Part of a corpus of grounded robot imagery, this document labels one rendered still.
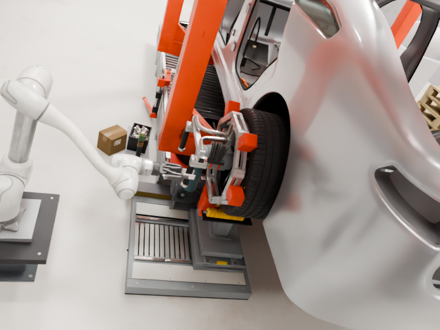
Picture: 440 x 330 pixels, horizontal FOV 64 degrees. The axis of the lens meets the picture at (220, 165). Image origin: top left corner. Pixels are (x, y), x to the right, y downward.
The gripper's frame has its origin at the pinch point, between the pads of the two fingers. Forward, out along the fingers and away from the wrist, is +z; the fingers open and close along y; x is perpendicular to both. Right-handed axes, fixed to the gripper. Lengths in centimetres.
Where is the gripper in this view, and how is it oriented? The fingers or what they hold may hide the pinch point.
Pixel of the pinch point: (188, 173)
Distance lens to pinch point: 193.1
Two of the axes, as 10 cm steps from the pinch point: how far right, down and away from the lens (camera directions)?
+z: 9.4, 1.6, 3.0
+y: 1.4, 6.2, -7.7
